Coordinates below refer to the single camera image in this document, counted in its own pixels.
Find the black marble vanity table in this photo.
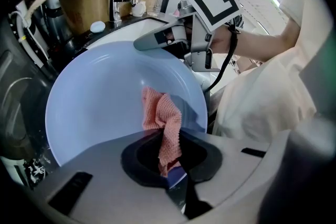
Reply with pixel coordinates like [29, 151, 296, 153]
[48, 12, 169, 61]

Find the person in white shirt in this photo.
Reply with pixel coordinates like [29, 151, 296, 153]
[211, 0, 336, 145]

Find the person's right forearm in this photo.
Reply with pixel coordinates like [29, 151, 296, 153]
[211, 17, 302, 62]

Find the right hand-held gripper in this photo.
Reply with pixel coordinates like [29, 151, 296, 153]
[133, 0, 244, 72]

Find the white cup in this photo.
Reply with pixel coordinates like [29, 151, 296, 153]
[131, 0, 146, 17]

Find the chrome faucet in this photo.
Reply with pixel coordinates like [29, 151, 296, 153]
[108, 0, 142, 23]

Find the white hose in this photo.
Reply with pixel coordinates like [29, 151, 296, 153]
[9, 0, 50, 69]

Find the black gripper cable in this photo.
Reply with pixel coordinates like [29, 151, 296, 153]
[203, 22, 242, 93]

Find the white soap dish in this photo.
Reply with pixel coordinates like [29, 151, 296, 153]
[90, 20, 107, 34]

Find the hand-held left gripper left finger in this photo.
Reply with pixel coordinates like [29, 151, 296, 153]
[34, 130, 190, 224]

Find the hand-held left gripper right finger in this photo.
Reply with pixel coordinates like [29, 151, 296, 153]
[180, 130, 292, 218]

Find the blue round plate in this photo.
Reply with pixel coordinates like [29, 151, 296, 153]
[45, 41, 209, 190]

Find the pink cloth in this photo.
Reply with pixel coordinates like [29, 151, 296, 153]
[141, 86, 184, 178]

